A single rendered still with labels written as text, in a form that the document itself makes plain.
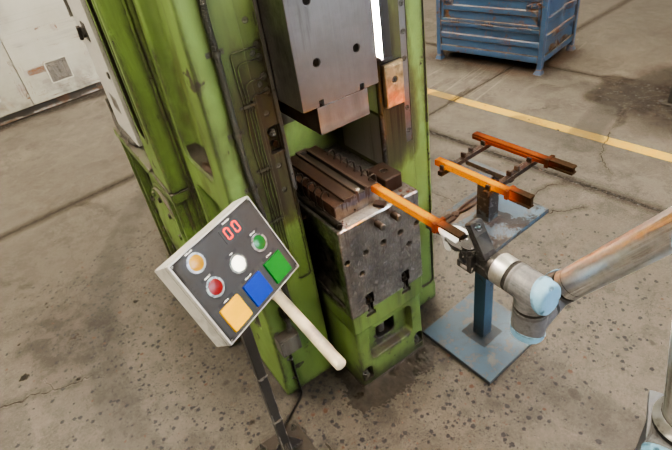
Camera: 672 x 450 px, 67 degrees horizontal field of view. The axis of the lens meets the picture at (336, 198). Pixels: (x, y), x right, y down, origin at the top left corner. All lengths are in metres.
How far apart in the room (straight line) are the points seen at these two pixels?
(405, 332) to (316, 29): 1.46
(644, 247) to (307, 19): 1.03
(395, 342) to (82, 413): 1.52
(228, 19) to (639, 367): 2.19
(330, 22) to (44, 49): 5.35
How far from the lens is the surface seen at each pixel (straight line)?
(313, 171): 2.00
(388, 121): 2.00
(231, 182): 1.71
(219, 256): 1.45
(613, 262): 1.36
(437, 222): 1.53
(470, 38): 5.55
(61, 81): 6.76
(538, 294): 1.35
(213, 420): 2.54
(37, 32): 6.64
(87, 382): 2.98
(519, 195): 1.79
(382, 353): 2.37
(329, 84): 1.61
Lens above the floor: 2.02
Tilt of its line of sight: 34 degrees down
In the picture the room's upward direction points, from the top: 9 degrees counter-clockwise
